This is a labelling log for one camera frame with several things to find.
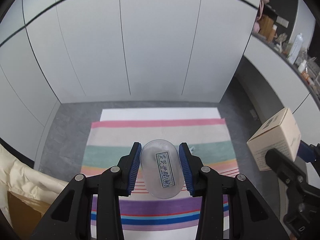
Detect clear plastic oval case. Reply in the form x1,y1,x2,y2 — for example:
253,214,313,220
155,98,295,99
140,139,184,199

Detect beige square carton box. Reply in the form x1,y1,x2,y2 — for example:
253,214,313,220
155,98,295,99
247,107,301,171

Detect striped colourful mat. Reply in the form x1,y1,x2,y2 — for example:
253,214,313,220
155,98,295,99
82,118,238,239

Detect white tall bottle on shelf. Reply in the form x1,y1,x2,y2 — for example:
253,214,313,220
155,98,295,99
287,33,303,64

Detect brown cardboard box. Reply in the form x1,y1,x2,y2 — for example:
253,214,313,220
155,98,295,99
7,191,50,239

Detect brown box on shelf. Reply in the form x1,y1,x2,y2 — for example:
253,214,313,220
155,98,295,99
259,15,277,42

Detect pink plush toy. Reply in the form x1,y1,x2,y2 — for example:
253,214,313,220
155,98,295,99
252,0,270,34

